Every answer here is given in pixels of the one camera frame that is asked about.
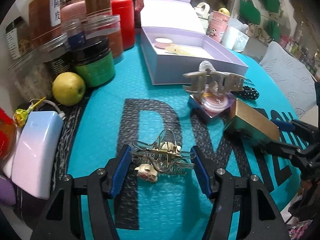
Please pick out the cream hair claw clip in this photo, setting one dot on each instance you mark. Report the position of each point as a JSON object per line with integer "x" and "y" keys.
{"x": 177, "y": 50}

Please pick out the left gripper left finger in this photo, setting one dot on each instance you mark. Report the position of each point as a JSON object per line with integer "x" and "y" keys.
{"x": 102, "y": 185}

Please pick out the open lavender gift box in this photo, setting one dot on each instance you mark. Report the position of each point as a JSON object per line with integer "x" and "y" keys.
{"x": 177, "y": 20}

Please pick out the clear pink blush compact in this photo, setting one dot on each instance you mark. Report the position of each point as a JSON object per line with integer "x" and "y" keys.
{"x": 214, "y": 104}

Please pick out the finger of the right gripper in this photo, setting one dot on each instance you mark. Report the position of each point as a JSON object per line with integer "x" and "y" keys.
{"x": 284, "y": 125}

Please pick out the blue label small jar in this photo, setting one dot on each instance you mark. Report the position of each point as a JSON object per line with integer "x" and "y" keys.
{"x": 75, "y": 34}

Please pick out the apple on pink cup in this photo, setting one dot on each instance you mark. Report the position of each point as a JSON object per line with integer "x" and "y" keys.
{"x": 224, "y": 11}

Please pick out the yellow green apple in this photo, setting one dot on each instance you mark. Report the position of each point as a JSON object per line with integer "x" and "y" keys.
{"x": 68, "y": 88}

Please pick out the black polka dot scrunchie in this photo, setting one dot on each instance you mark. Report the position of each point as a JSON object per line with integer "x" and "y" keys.
{"x": 248, "y": 93}

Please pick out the pearl grey hair claw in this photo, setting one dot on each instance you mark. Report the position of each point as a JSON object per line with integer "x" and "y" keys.
{"x": 208, "y": 80}

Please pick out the purple signature palette box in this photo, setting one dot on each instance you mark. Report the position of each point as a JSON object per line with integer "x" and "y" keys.
{"x": 196, "y": 106}

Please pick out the small dark lid jar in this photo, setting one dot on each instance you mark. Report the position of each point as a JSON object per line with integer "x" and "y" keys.
{"x": 55, "y": 55}

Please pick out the pastel gradient power bank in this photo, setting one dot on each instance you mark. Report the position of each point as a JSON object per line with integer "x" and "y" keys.
{"x": 33, "y": 161}

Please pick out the red cylindrical canister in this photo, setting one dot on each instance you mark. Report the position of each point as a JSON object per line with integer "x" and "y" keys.
{"x": 125, "y": 9}

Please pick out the tall jar white label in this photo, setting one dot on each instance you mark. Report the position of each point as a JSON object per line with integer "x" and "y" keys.
{"x": 44, "y": 21}

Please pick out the grey leaf pattern cushion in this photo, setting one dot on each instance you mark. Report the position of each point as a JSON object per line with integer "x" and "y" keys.
{"x": 291, "y": 77}

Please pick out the green tote bag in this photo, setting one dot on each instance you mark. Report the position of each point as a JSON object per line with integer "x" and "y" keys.
{"x": 249, "y": 13}

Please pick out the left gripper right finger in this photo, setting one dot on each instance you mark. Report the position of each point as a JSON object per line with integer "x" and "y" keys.
{"x": 218, "y": 185}

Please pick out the yellow wrapped lollipop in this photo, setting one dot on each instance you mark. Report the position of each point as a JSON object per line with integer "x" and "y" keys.
{"x": 21, "y": 115}

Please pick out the gold wire hair clip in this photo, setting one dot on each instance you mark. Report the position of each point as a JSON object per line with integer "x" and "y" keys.
{"x": 162, "y": 157}

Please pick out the green label black jar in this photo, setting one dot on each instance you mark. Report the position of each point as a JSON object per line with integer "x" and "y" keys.
{"x": 93, "y": 61}

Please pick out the teal bubble mailer mat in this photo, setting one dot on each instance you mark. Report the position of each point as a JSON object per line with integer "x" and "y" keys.
{"x": 130, "y": 108}

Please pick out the gold rectangular box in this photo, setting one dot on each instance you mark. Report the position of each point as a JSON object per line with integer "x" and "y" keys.
{"x": 247, "y": 122}

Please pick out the pale green kettle jug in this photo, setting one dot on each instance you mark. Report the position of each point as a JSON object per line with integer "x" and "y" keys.
{"x": 202, "y": 10}

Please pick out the round pink compact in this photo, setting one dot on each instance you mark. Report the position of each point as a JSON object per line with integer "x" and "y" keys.
{"x": 163, "y": 43}

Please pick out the pink panda paper cup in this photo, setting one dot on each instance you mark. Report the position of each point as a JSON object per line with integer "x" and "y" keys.
{"x": 217, "y": 25}

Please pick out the clear jar brown contents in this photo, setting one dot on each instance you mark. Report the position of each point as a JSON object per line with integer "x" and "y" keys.
{"x": 108, "y": 26}

